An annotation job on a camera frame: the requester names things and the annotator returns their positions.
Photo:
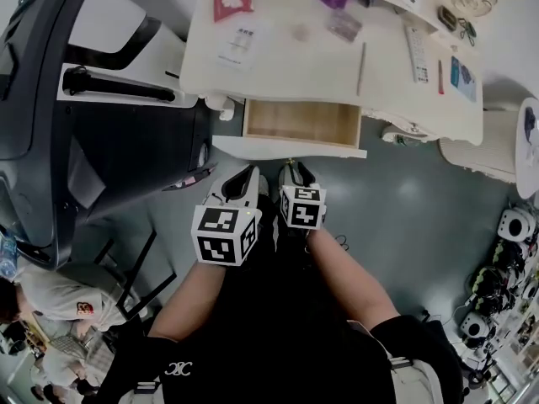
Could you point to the cream vanity dressing table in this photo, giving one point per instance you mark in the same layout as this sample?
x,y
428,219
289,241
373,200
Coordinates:
x,y
295,70

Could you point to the green scissors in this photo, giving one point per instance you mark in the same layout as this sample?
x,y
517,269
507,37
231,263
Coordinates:
x,y
468,28

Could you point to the white round side table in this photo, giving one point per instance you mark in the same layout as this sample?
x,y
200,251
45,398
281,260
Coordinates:
x,y
528,141

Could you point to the small black case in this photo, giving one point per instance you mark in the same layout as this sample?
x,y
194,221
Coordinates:
x,y
447,17

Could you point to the white leaflet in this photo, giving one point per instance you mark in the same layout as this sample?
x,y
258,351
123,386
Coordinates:
x,y
238,49

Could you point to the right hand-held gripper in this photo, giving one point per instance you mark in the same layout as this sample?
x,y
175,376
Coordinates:
x,y
303,208

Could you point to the large cream wooden drawer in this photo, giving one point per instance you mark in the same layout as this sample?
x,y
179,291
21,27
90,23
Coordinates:
x,y
295,124

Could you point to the pile of black green gear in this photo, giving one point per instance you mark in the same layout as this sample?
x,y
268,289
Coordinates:
x,y
501,280

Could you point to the large black wheeled machine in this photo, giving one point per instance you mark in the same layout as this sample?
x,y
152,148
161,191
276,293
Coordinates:
x,y
84,141

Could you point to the red pen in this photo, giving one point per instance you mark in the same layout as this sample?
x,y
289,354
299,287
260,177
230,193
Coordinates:
x,y
440,78

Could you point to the white remote control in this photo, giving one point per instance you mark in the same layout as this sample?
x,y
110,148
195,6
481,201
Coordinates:
x,y
417,55

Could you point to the person's black clothing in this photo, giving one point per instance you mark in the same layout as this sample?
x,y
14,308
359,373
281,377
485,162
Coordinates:
x,y
273,318

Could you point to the clear plastic packet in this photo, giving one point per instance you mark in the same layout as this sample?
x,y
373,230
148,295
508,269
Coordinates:
x,y
344,25

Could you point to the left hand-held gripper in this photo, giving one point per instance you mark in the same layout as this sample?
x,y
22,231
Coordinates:
x,y
219,238

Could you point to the person's left forearm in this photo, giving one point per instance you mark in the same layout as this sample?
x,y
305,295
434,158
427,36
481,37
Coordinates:
x,y
193,301

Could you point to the pink packet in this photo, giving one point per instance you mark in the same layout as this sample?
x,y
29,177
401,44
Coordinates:
x,y
233,3

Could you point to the white round device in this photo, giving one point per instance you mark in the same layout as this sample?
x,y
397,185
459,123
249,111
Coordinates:
x,y
476,325
516,224

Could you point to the clear water bottle green label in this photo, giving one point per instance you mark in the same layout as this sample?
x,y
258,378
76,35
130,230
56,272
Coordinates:
x,y
406,140

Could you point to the person's right forearm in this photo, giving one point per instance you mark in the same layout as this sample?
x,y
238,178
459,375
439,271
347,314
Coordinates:
x,y
353,280

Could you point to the black metal chair frame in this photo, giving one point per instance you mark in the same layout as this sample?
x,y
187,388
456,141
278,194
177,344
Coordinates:
x,y
139,276

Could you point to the blue booklet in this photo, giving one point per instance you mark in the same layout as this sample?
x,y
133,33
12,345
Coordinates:
x,y
463,78

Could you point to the thin wooden stick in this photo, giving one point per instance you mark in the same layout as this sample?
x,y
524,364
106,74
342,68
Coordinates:
x,y
361,70

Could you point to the clear water bottle blue label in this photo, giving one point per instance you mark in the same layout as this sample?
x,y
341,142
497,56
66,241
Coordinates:
x,y
7,253

